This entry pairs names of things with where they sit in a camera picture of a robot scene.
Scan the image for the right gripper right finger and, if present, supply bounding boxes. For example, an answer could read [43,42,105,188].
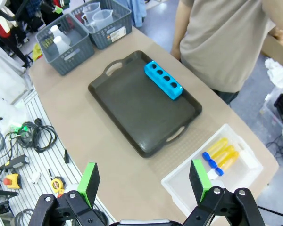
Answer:
[183,159,266,226]

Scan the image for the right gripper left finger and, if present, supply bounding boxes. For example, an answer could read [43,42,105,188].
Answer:
[28,162,101,226]

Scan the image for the yellow tube with blue cap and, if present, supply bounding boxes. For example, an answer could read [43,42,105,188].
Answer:
[208,145,235,168]
[202,137,229,161]
[214,151,239,177]

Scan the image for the white conical flask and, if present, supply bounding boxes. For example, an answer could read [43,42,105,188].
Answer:
[53,35,73,55]
[49,25,65,40]

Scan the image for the clear measuring beaker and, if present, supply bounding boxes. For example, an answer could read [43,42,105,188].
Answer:
[84,9,114,33]
[81,2,101,26]

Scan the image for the person's right forearm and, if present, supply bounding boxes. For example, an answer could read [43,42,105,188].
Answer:
[171,0,189,51]

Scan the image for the person's right hand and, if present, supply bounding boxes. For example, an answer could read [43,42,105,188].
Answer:
[171,46,183,62]

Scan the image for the white plastic basket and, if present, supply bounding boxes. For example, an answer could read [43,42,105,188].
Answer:
[160,123,264,223]

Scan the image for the yellow tape measure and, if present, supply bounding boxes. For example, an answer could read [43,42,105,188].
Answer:
[50,176,66,194]

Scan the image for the yellow emergency stop button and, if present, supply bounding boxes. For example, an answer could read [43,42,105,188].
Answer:
[2,173,22,189]

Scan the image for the dark brown serving tray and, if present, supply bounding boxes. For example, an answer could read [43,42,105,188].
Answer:
[88,50,203,159]

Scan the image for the clear plastic storage box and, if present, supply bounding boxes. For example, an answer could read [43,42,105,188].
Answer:
[259,86,283,132]

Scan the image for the blue test tube rack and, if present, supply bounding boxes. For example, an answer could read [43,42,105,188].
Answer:
[144,60,183,101]

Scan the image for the white plastic bag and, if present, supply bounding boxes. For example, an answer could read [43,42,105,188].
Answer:
[0,97,30,134]

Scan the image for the grey basket without label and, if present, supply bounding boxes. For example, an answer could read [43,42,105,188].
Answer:
[35,13,95,76]

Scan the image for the white crumpled cloth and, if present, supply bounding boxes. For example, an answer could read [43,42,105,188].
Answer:
[264,58,283,89]

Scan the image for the person in beige sweater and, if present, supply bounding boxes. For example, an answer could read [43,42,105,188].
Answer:
[171,0,283,105]

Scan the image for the yellow green cloth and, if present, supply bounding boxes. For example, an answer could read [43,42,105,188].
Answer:
[32,43,43,62]

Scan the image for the grey basket with label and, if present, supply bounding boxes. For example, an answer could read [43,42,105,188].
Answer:
[70,0,133,50]

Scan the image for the cardboard box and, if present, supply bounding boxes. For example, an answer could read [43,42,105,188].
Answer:
[260,34,283,66]

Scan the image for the hanging blue denim cloth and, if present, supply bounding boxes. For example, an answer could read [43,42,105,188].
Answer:
[128,0,147,28]

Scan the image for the black cable bundle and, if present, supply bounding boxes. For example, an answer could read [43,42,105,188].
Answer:
[16,117,58,154]

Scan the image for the grey handheld enabling switch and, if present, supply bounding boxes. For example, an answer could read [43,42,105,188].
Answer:
[0,154,30,172]

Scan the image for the thin black floor cables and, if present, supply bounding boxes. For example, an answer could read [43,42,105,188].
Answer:
[265,135,283,163]

